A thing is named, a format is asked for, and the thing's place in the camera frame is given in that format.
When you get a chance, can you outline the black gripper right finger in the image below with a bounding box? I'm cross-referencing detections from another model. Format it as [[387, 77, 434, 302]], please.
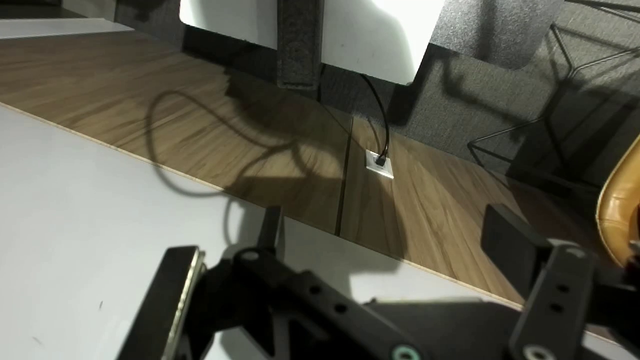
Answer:
[[481, 203, 640, 360]]

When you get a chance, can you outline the small white board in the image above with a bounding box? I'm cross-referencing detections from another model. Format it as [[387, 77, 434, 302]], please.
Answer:
[[178, 0, 448, 88]]

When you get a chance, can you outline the grey felt board duster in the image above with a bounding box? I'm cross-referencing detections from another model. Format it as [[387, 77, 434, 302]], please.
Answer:
[[276, 0, 326, 92]]

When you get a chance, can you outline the large white board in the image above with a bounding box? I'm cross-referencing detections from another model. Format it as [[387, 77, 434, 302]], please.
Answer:
[[0, 102, 640, 360]]

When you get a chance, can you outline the white socket plate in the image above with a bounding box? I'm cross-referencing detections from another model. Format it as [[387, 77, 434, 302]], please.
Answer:
[[363, 146, 396, 180]]

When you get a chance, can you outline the black wire rack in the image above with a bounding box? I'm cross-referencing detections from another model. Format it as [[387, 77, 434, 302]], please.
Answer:
[[466, 22, 640, 195]]

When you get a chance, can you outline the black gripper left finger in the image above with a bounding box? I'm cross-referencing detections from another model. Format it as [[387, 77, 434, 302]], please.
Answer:
[[117, 203, 429, 360]]

